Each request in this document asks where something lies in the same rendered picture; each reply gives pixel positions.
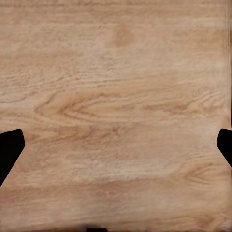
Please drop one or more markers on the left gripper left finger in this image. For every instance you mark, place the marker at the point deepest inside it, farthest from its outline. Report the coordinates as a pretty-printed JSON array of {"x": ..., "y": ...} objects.
[{"x": 12, "y": 144}]

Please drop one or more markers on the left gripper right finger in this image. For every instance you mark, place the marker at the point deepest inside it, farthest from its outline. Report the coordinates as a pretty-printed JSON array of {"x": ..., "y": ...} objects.
[{"x": 224, "y": 143}]

